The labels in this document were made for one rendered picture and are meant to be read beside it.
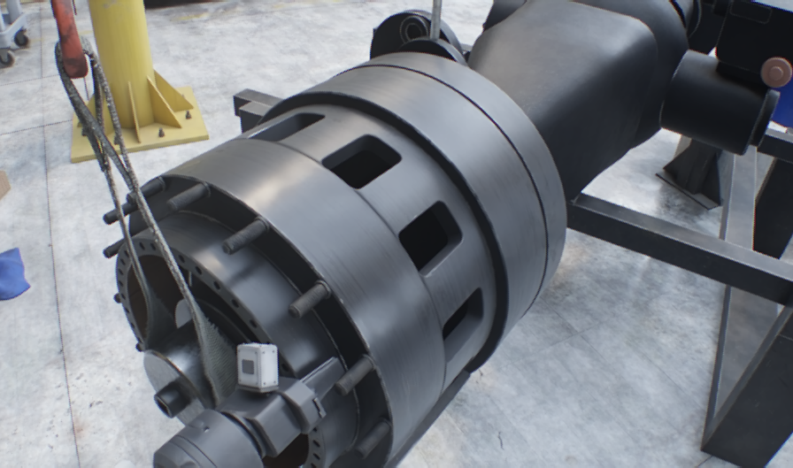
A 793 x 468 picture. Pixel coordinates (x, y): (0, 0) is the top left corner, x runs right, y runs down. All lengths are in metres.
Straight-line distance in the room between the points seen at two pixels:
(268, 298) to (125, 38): 2.63
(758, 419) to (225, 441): 1.56
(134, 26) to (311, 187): 2.57
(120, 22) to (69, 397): 1.86
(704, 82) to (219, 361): 1.50
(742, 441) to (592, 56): 1.18
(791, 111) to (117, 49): 3.26
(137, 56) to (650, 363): 2.71
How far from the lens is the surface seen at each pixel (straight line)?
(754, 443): 1.96
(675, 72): 1.84
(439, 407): 0.87
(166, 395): 0.80
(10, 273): 2.54
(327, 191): 0.70
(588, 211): 1.63
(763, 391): 1.81
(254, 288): 0.66
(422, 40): 1.07
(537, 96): 1.32
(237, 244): 0.63
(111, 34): 3.20
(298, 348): 0.66
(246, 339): 0.75
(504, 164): 0.88
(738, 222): 1.82
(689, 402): 2.12
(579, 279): 2.41
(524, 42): 1.45
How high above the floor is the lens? 1.47
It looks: 37 degrees down
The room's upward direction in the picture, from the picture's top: 4 degrees clockwise
